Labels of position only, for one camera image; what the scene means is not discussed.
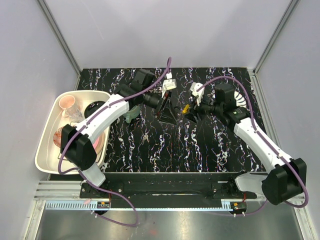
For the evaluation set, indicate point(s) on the pink plate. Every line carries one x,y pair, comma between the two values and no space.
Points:
99,143

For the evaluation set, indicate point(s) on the silver key bunch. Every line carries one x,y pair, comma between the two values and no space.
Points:
145,138

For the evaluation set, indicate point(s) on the red patterned bowl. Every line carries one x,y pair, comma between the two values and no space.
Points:
57,137

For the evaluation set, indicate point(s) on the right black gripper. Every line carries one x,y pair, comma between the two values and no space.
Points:
193,117

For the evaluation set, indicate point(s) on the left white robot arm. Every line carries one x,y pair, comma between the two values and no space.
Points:
77,141

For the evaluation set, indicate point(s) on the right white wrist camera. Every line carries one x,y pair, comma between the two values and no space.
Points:
197,90

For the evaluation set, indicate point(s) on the black bowl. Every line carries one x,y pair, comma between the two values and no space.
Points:
92,107

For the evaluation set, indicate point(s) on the pink plastic cup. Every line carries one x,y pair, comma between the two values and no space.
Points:
66,102

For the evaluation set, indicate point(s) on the clear drinking glass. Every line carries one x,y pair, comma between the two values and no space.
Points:
73,113

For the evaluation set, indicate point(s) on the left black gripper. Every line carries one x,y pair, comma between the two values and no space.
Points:
165,113

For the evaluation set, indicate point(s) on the green ceramic mug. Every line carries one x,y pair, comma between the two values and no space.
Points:
132,114

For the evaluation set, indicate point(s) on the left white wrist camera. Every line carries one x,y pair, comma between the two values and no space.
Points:
168,84

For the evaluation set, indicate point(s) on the blue striped white plate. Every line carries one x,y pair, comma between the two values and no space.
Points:
240,100

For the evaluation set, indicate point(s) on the cream plastic tray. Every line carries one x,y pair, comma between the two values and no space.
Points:
48,154

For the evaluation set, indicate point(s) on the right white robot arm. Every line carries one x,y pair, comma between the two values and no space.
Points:
286,177

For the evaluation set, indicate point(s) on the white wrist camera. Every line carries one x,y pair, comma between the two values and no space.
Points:
197,90
168,84

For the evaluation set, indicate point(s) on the yellow padlock black shackle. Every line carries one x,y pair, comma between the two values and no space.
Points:
185,109

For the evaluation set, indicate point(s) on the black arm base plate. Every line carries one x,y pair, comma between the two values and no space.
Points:
158,191

